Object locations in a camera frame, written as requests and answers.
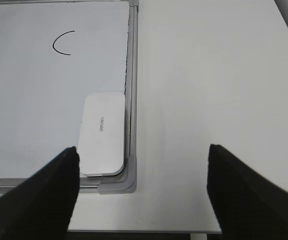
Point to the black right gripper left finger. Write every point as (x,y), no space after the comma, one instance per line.
(41,207)

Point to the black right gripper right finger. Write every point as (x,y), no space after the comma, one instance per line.
(246,204)

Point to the white rectangular board eraser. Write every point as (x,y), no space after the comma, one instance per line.
(101,139)

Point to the white board with grey frame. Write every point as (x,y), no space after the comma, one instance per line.
(53,54)

